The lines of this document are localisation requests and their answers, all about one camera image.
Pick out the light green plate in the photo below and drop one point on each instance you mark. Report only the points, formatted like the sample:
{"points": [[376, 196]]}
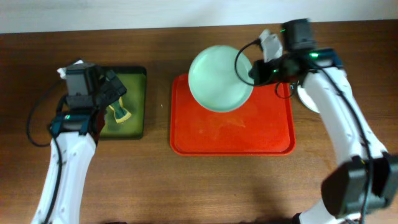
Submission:
{"points": [[218, 78]]}

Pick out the green yellow sponge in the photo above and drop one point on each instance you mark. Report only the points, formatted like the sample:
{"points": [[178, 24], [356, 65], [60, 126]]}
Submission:
{"points": [[120, 113]]}

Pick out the red plastic tray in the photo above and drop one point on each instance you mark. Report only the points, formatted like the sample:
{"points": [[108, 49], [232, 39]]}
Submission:
{"points": [[263, 126]]}

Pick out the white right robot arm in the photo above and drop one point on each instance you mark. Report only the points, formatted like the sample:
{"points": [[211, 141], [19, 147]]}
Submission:
{"points": [[366, 177]]}

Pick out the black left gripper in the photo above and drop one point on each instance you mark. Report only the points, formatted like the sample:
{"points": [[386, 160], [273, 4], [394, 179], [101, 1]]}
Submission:
{"points": [[112, 90]]}

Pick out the black tray with green liquid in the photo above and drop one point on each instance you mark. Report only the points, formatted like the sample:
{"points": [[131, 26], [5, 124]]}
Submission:
{"points": [[135, 81]]}

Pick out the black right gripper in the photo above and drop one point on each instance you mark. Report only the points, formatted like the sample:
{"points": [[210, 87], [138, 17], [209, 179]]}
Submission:
{"points": [[257, 78]]}

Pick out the cream white plate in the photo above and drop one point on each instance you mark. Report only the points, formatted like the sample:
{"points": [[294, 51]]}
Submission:
{"points": [[307, 100]]}

